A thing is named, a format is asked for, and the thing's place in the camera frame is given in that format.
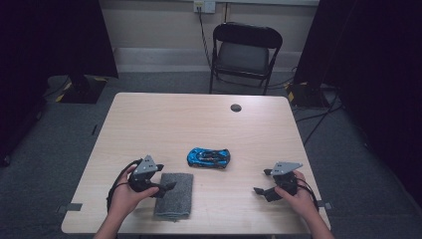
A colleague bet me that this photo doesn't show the right hand-held gripper cable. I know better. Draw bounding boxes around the right hand-held gripper cable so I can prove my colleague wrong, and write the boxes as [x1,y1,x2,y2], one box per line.
[297,177,320,212]

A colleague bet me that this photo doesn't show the person's left hand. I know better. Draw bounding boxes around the person's left hand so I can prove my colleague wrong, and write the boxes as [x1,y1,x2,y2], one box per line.
[108,164,160,220]

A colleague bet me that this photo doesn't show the white wall socket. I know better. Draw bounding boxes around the white wall socket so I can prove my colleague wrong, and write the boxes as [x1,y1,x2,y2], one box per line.
[193,0,217,14]

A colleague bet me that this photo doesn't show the black wall socket cable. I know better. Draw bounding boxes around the black wall socket cable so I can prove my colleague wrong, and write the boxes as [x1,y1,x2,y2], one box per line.
[197,5,214,69]

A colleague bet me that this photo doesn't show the black folding chair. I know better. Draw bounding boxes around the black folding chair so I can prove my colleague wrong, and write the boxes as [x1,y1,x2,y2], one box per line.
[208,21,284,97]

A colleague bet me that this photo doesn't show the black stand base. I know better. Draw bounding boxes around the black stand base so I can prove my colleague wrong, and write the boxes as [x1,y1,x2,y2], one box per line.
[285,81,330,109]
[55,74,108,105]

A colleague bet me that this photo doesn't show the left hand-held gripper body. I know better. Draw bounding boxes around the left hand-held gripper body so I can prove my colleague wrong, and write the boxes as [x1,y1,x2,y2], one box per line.
[127,154,161,194]

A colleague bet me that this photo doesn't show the hand-held gripper cable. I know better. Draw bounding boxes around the hand-held gripper cable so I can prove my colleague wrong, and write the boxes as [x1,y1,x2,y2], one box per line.
[105,158,143,213]
[297,177,320,212]

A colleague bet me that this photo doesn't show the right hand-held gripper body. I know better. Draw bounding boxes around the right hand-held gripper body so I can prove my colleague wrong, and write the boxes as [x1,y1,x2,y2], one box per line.
[270,161,304,197]

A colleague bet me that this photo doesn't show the black floor cables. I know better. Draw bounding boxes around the black floor cables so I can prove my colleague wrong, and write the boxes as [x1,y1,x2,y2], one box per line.
[294,91,344,147]

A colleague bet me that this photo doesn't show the grey towel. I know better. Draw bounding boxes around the grey towel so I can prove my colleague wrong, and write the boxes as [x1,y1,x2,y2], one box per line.
[153,172,194,222]

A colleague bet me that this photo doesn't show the blue toy car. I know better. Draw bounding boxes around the blue toy car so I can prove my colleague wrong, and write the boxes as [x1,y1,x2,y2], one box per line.
[186,146,231,170]

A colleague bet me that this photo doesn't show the person's right hand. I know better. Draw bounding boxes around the person's right hand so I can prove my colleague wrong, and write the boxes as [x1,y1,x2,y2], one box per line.
[274,169,320,220]

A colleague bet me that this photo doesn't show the black curtain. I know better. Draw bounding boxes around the black curtain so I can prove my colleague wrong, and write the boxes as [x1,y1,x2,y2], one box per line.
[293,0,422,207]
[0,0,119,163]

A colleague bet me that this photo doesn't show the left hand-held gripper cable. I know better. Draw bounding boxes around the left hand-held gripper cable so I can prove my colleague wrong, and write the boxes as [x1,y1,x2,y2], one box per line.
[105,158,143,213]

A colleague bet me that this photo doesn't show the grey tape strip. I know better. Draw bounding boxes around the grey tape strip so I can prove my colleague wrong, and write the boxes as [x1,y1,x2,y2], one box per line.
[316,199,333,211]
[57,202,84,214]

